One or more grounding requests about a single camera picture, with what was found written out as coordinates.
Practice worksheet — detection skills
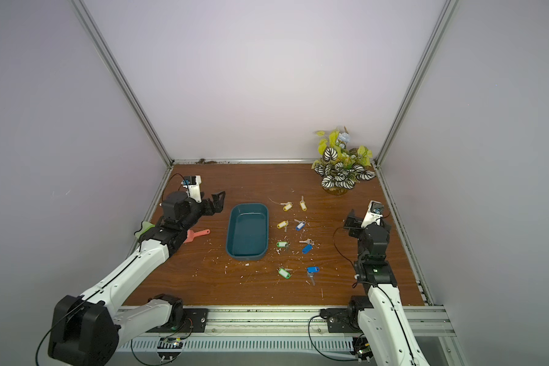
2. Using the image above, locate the teal plastic storage box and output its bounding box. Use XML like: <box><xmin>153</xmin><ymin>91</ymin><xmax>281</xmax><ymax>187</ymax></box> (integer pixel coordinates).
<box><xmin>226</xmin><ymin>203</ymin><xmax>269</xmax><ymax>261</ymax></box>

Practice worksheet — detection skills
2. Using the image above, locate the blue tag key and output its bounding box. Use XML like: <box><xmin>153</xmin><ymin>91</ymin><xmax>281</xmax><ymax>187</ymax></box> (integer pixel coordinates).
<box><xmin>307</xmin><ymin>266</ymin><xmax>320</xmax><ymax>286</ymax></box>
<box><xmin>300</xmin><ymin>239</ymin><xmax>314</xmax><ymax>254</ymax></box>
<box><xmin>294</xmin><ymin>219</ymin><xmax>306</xmax><ymax>231</ymax></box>

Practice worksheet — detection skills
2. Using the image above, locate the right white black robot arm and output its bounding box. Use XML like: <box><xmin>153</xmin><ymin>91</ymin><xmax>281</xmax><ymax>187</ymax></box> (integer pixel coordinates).
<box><xmin>343</xmin><ymin>211</ymin><xmax>429</xmax><ymax>365</ymax></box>

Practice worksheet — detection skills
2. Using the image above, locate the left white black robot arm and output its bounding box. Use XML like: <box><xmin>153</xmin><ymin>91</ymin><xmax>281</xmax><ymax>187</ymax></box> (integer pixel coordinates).
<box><xmin>41</xmin><ymin>192</ymin><xmax>226</xmax><ymax>365</ymax></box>

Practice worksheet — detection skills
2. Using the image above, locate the pink eraser block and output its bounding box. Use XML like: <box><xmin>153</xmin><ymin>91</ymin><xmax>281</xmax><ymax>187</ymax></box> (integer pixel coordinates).
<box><xmin>184</xmin><ymin>230</ymin><xmax>211</xmax><ymax>243</ymax></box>

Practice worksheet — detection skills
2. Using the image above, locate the black green work glove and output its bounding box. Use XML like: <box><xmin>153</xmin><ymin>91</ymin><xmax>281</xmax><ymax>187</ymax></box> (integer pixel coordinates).
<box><xmin>134</xmin><ymin>221</ymin><xmax>155</xmax><ymax>239</ymax></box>

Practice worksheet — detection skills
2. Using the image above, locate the artificial potted plant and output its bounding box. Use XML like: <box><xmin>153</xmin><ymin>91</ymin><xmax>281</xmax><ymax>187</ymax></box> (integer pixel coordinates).
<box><xmin>311</xmin><ymin>127</ymin><xmax>376</xmax><ymax>195</ymax></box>

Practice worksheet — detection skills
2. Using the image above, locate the right controller board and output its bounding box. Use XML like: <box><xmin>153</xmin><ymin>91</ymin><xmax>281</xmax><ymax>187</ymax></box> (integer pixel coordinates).
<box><xmin>352</xmin><ymin>334</ymin><xmax>374</xmax><ymax>363</ymax></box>

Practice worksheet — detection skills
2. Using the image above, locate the controller board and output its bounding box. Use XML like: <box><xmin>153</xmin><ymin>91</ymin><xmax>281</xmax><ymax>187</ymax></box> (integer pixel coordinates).
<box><xmin>352</xmin><ymin>334</ymin><xmax>374</xmax><ymax>363</ymax></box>
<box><xmin>157</xmin><ymin>337</ymin><xmax>184</xmax><ymax>364</ymax></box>

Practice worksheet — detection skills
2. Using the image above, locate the left controller board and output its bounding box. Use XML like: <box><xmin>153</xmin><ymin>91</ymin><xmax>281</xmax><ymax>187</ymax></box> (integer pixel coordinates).
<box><xmin>157</xmin><ymin>337</ymin><xmax>184</xmax><ymax>364</ymax></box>

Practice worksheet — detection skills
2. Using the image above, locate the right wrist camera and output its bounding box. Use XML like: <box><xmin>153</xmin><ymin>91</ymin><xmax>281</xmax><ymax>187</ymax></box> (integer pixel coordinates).
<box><xmin>361</xmin><ymin>201</ymin><xmax>384</xmax><ymax>228</ymax></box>

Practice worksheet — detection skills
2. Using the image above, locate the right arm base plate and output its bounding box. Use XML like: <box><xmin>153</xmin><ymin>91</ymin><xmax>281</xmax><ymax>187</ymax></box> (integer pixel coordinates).
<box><xmin>319</xmin><ymin>308</ymin><xmax>363</xmax><ymax>334</ymax></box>

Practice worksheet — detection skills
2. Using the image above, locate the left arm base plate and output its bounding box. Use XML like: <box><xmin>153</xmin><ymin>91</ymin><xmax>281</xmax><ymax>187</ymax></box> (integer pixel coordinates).
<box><xmin>149</xmin><ymin>307</ymin><xmax>209</xmax><ymax>333</ymax></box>

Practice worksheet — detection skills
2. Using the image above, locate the aluminium front rail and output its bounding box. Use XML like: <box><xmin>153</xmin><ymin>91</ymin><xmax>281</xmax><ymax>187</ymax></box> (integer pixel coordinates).
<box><xmin>140</xmin><ymin>306</ymin><xmax>456</xmax><ymax>337</ymax></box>

